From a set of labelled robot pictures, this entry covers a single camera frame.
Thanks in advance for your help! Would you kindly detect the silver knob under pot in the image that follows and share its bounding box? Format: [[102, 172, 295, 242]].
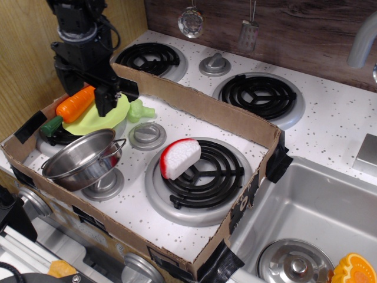
[[81, 169, 124, 202]]

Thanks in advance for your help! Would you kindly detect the silver faucet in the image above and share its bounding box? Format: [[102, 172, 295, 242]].
[[347, 12, 376, 68]]

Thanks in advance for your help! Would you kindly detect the front left black burner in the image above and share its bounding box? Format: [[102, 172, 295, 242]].
[[36, 126, 81, 157]]

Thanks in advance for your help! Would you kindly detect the red white toy cheese wedge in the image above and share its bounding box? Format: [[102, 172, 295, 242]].
[[160, 138, 201, 180]]

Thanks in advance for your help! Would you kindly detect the stainless steel pot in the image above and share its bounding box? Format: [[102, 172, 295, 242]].
[[41, 129, 127, 192]]

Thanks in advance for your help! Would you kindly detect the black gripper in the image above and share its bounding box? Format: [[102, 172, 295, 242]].
[[51, 26, 120, 117]]

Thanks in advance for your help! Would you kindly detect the orange toy carrot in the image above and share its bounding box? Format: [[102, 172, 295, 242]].
[[41, 85, 95, 137]]

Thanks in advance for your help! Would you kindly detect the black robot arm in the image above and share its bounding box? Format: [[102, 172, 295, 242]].
[[48, 1, 120, 117]]

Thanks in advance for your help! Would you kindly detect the hanging metal grater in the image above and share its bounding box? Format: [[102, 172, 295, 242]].
[[237, 20, 259, 51]]

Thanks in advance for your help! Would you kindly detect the light green plastic plate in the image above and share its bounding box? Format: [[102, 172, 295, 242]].
[[62, 94, 130, 136]]

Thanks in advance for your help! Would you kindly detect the steel pot lid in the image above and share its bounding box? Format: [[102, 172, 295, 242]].
[[256, 238, 335, 282]]

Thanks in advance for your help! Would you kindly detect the silver front panel knob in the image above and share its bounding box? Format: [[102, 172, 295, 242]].
[[121, 252, 165, 283]]

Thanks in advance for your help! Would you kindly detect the silver knob inside fence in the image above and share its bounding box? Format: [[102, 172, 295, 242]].
[[128, 122, 167, 151]]

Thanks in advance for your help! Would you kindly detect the silver left panel knob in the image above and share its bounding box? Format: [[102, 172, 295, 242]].
[[18, 187, 52, 221]]

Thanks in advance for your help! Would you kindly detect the front right black burner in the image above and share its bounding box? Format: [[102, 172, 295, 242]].
[[145, 137, 253, 227]]

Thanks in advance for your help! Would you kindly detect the black clamp device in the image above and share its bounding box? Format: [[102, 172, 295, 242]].
[[1, 186, 38, 242]]

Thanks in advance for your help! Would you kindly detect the black burner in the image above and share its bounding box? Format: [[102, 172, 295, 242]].
[[110, 42, 188, 83], [212, 72, 305, 130], [145, 137, 253, 227], [36, 126, 81, 157]]

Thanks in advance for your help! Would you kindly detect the hanging metal strainer spoon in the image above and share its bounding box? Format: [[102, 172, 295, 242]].
[[178, 6, 204, 38]]

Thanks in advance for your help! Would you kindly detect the stainless steel sink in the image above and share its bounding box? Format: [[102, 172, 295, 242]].
[[230, 157, 376, 282]]

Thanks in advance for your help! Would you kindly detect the silver panel knob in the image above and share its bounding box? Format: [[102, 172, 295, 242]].
[[121, 252, 165, 283], [18, 187, 52, 221]]

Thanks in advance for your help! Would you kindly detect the back left black burner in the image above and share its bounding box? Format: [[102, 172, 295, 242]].
[[110, 42, 188, 83]]

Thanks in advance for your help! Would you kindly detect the orange toy fruit half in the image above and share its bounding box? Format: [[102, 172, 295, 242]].
[[331, 253, 376, 283]]

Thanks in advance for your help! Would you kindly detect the silver knob back centre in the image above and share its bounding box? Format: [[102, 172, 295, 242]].
[[199, 52, 231, 77]]

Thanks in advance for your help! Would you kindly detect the cardboard fence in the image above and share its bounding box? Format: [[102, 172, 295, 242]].
[[2, 64, 284, 281]]

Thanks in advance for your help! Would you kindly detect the back right black burner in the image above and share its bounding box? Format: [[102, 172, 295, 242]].
[[212, 72, 305, 130]]

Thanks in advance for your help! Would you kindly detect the silver sink block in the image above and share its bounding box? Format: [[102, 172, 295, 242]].
[[353, 133, 377, 177]]

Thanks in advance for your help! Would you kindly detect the light green toy broccoli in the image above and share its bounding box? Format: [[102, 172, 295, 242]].
[[127, 99, 155, 123]]

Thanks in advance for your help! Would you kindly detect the black cable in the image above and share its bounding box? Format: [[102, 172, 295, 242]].
[[0, 261, 24, 283]]

